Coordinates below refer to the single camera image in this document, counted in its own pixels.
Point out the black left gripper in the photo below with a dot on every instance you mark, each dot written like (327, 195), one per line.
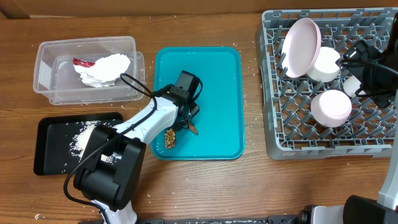
(194, 107)

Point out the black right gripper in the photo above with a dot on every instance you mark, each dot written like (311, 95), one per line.
(385, 98)

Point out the white plastic cup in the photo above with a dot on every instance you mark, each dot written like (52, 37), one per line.
(351, 85)

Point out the orange carrot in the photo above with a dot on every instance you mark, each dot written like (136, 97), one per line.
(193, 129)

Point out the cream bowl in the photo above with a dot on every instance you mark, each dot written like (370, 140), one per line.
(325, 69)

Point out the brown food scrap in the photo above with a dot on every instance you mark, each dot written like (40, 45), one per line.
(169, 137)

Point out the large pink plate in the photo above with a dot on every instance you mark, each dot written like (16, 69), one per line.
(301, 47)

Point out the white napkin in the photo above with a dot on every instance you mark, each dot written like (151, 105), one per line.
(105, 71)

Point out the red snack wrapper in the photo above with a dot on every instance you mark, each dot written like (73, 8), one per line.
(83, 63)

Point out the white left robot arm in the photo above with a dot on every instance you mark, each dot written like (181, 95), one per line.
(109, 170)

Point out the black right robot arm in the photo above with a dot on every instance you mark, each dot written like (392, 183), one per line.
(360, 209)

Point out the teal plastic tray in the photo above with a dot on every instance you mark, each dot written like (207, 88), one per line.
(220, 121)

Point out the grey plastic dish rack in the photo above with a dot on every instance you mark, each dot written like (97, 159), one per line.
(291, 131)

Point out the pile of white rice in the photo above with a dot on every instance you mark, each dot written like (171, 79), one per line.
(79, 141)

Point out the clear plastic bin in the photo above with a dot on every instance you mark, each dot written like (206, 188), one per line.
(56, 78)

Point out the black tray bin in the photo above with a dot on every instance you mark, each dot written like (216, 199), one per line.
(54, 134)

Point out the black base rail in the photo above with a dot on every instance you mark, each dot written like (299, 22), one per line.
(272, 219)

